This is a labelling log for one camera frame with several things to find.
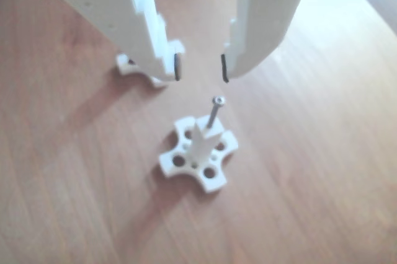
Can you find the small metal screw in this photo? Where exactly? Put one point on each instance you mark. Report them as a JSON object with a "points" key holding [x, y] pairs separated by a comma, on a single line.
{"points": [[214, 113]]}

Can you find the white cross-base post stand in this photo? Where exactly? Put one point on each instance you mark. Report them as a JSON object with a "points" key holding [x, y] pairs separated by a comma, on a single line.
{"points": [[122, 65], [201, 149]]}

